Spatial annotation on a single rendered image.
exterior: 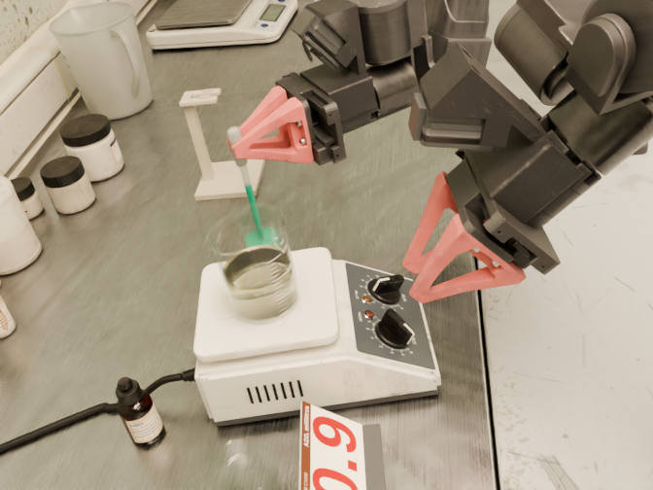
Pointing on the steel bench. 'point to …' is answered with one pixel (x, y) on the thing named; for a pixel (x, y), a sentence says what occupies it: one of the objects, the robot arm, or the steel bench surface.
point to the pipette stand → (229, 172)
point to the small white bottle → (6, 320)
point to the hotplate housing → (310, 375)
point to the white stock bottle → (15, 232)
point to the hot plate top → (320, 311)
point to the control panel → (364, 333)
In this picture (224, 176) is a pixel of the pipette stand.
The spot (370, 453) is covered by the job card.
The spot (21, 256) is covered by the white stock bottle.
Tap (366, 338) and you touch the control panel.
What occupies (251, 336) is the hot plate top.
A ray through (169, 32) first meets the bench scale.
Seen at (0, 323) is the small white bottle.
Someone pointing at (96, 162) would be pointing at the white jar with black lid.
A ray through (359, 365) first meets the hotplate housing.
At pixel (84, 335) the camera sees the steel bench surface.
